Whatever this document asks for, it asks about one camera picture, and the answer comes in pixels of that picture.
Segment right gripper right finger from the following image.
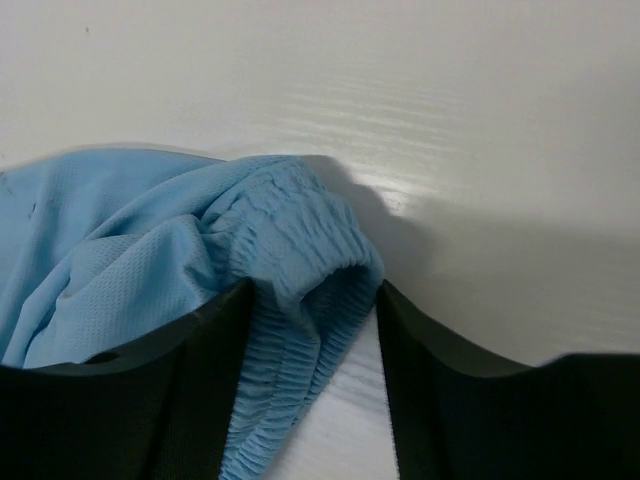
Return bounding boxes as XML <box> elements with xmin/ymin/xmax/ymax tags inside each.
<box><xmin>376</xmin><ymin>283</ymin><xmax>639</xmax><ymax>479</ymax></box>

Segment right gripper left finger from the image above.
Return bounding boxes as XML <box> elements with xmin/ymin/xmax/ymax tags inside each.
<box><xmin>1</xmin><ymin>280</ymin><xmax>254</xmax><ymax>479</ymax></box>

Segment light blue shorts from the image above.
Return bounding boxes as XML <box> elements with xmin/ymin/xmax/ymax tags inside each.
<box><xmin>1</xmin><ymin>148</ymin><xmax>384</xmax><ymax>479</ymax></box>

